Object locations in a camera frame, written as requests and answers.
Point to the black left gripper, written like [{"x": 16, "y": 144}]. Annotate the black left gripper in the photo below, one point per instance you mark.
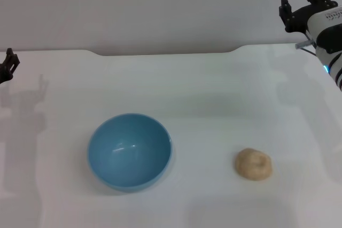
[{"x": 4, "y": 74}]

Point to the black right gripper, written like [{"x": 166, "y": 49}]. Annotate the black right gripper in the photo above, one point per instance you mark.
[{"x": 300, "y": 18}]

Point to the beige egg yolk pastry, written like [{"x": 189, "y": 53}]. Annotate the beige egg yolk pastry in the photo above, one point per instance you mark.
[{"x": 253, "y": 164}]

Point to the blue ceramic bowl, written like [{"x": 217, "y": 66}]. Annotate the blue ceramic bowl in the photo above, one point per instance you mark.
[{"x": 129, "y": 153}]

